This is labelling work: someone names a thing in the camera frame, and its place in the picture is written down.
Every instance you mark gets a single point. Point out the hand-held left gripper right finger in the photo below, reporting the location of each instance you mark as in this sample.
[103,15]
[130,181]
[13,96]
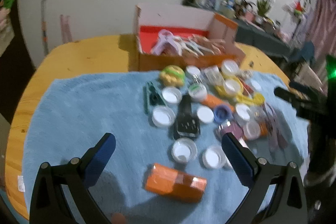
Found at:
[237,158]

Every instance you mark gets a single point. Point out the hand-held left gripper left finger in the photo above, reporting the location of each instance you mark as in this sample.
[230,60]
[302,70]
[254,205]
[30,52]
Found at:
[102,158]

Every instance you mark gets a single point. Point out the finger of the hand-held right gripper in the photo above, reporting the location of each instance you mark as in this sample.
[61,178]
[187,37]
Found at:
[283,94]
[302,87]

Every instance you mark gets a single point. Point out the orange taped packet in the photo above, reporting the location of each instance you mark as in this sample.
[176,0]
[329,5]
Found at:
[170,182]

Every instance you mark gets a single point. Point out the orange cardboard box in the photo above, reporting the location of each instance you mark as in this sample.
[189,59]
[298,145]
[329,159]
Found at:
[183,62]

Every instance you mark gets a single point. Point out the yellow plastic tongs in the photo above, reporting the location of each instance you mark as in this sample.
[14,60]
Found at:
[256,100]

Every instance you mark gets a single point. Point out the purple nail polish bottle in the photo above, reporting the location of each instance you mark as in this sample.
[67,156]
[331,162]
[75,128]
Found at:
[231,130]

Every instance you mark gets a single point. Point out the blue garment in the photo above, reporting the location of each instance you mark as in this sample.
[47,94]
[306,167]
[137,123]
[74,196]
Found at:
[305,52]

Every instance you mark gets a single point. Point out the red brown toy sausage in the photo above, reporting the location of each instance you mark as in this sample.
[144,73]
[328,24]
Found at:
[246,87]

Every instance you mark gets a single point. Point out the orange tube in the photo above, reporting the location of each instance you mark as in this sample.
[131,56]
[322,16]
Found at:
[263,129]

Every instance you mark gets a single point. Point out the beige lumpy trinket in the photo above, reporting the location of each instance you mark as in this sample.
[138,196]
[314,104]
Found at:
[245,73]

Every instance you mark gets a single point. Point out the grey print white cap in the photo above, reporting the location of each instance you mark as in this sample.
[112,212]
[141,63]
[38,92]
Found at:
[242,111]

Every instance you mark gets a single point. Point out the blue swirl bottle cap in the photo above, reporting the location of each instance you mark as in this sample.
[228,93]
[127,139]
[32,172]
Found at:
[222,112]

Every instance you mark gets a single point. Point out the blue fluffy towel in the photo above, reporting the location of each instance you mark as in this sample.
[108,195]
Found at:
[92,108]

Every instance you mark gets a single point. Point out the dark green covered side table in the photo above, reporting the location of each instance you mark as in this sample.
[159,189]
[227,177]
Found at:
[262,37]

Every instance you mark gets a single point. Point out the orange toy carrot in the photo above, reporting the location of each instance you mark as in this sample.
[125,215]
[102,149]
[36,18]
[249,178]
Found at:
[214,100]

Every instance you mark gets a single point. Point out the black nail polish bottle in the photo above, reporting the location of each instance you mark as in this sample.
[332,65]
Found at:
[186,121]

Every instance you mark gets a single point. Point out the pink curtain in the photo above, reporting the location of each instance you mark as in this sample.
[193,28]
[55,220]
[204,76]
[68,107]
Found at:
[325,24]

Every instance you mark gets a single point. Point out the clear plastic blister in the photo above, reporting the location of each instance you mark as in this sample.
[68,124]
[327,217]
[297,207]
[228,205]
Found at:
[212,74]

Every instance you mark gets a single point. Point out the teal clothes peg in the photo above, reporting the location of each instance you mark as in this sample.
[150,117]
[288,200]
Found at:
[151,98]

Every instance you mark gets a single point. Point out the green label white cap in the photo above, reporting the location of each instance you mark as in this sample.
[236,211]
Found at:
[197,91]

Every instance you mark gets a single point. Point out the red green hanging ornament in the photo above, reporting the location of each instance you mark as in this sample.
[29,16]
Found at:
[298,7]

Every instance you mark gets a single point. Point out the potted green plant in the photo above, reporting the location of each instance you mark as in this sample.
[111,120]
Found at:
[263,6]

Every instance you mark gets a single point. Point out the pile of white plastic caps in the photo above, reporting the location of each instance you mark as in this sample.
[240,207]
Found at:
[171,95]

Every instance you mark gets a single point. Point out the yellow green toy turtle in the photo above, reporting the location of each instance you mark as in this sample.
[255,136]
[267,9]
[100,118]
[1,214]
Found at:
[172,75]

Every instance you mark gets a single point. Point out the row of bottles and jars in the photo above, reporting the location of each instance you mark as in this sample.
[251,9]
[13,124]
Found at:
[223,1]

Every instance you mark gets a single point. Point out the orange white striped pole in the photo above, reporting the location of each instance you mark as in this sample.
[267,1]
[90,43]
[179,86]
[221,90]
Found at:
[44,29]

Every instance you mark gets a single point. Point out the colourful wall poster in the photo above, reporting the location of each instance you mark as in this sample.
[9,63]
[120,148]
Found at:
[6,3]

